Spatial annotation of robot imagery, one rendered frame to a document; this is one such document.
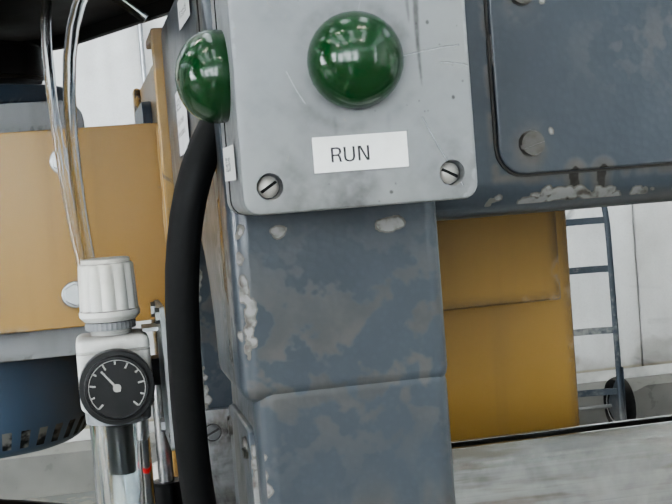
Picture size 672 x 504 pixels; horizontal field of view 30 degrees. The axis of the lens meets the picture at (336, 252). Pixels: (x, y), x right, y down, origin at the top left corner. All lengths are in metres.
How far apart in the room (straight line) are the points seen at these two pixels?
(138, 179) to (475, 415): 0.26
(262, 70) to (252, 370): 0.11
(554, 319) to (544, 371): 0.03
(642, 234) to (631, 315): 0.39
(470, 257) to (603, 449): 0.13
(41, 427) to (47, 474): 4.81
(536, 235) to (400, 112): 0.33
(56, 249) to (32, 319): 0.05
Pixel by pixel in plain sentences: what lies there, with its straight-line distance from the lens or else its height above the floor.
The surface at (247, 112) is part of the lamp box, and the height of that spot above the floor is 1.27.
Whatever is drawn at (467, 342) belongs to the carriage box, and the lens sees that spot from 0.76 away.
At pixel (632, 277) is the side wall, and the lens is 6.17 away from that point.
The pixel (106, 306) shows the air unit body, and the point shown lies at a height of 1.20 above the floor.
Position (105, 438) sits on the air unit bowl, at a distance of 0.65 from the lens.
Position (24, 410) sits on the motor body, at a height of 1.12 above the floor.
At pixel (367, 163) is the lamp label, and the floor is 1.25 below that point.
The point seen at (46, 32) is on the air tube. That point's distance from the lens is 0.71.
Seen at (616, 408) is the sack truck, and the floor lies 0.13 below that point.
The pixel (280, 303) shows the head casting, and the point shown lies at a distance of 0.43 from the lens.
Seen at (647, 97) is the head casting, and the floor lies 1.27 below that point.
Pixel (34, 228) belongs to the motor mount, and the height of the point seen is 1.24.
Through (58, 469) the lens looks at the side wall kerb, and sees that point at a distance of 5.67.
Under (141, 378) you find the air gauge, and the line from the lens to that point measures 0.63.
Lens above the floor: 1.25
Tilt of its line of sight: 3 degrees down
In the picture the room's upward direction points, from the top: 4 degrees counter-clockwise
